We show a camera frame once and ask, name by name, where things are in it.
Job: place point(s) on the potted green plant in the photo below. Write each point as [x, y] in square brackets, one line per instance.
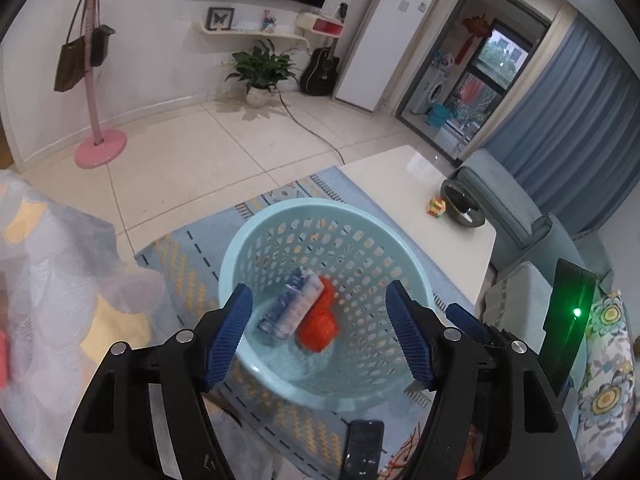
[261, 70]

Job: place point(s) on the black remote control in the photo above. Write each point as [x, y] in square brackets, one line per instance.
[363, 450]

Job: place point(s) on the black acoustic guitar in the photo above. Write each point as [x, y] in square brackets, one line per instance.
[320, 76]

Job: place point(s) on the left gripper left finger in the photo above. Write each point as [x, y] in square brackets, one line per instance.
[221, 332]

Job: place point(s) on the red plastic wrapper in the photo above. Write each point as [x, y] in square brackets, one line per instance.
[319, 327]

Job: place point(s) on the patterned round pouf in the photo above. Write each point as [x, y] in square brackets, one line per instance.
[66, 297]

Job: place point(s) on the small black bag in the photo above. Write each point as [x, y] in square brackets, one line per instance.
[99, 44]

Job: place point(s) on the teal sofa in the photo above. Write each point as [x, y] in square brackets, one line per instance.
[527, 249]

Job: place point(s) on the framed butterfly picture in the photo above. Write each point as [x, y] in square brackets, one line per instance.
[219, 18]

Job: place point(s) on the light blue plastic basket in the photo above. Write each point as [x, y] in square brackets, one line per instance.
[361, 256]

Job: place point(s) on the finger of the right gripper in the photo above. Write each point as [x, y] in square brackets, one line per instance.
[466, 322]

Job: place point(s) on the colourful puzzle cube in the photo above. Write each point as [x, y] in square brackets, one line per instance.
[436, 207]

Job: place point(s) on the brown tote bag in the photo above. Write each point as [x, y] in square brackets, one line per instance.
[71, 61]

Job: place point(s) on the dark ashtray bowl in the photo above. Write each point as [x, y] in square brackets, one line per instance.
[461, 206]

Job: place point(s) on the blue curtain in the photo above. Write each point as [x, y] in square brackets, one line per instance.
[572, 142]

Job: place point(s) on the white washing machine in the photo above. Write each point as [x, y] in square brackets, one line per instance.
[428, 89]

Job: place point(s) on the red chinese knot ornament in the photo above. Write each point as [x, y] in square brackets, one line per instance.
[477, 27]

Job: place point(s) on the white coffee table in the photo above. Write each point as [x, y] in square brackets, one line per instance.
[402, 183]

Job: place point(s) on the white red wall box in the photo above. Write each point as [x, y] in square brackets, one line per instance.
[320, 25]

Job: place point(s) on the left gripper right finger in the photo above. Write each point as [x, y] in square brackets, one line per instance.
[413, 326]

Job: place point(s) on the white curved wall shelf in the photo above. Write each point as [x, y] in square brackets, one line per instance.
[298, 40]

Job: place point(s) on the teal bucket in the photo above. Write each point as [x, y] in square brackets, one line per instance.
[438, 116]

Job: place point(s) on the floral cushion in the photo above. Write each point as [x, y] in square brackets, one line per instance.
[607, 397]

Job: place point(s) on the white refrigerator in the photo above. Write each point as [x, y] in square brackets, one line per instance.
[381, 42]

